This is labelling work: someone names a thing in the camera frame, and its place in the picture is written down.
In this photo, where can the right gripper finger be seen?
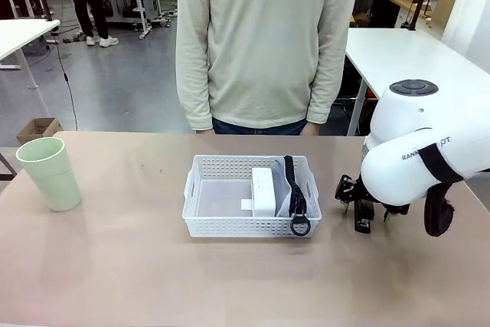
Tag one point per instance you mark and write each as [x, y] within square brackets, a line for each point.
[346, 189]
[398, 210]

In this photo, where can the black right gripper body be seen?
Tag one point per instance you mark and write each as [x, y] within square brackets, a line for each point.
[363, 195]

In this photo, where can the black stapler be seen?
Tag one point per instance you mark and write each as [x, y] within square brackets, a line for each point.
[363, 223]

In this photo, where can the grey campus pencil pouch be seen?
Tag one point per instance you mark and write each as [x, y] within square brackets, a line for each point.
[279, 177]

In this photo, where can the white rectangular box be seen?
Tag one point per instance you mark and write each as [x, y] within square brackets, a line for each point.
[264, 189]

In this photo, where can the light green plastic cup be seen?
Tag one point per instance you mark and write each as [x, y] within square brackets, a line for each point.
[53, 181]

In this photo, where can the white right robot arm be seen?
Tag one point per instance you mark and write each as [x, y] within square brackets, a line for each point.
[402, 177]

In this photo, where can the person's right forearm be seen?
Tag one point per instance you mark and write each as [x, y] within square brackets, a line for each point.
[195, 93]

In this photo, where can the person's left forearm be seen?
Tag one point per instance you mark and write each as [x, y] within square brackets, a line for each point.
[325, 89]

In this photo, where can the white perforated plastic basket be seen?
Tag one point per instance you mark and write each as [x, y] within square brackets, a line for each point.
[229, 227]

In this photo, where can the person's left hand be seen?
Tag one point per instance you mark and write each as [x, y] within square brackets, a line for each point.
[309, 129]

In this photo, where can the large white table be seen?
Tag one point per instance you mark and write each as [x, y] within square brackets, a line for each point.
[402, 51]

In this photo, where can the person in beige sweater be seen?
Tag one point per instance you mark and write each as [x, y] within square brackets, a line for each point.
[264, 36]

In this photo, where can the wooden top table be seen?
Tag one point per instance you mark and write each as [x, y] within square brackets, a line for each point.
[402, 1]

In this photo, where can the small open cardboard box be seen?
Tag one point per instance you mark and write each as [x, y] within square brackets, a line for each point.
[38, 128]

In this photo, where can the white table with thin legs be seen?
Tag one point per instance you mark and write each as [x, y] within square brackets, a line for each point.
[23, 32]

